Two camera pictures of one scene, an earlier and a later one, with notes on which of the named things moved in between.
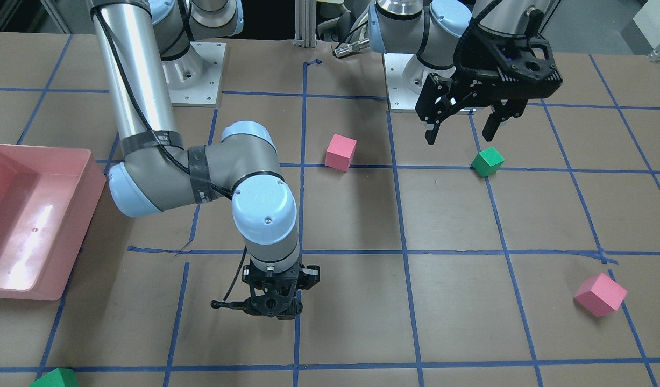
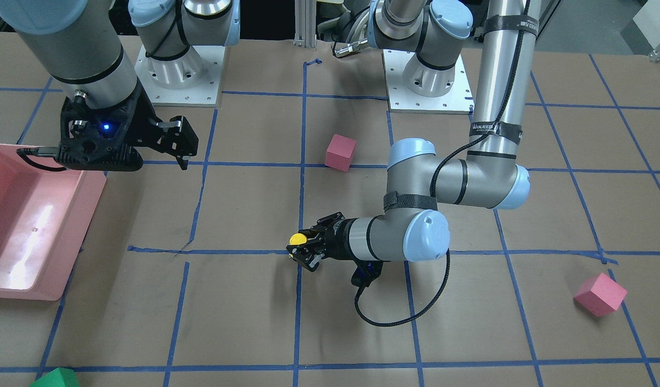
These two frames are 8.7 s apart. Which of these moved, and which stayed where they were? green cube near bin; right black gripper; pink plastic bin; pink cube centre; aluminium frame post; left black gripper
Moved: right black gripper; left black gripper
Stayed: green cube near bin; pink cube centre; aluminium frame post; pink plastic bin
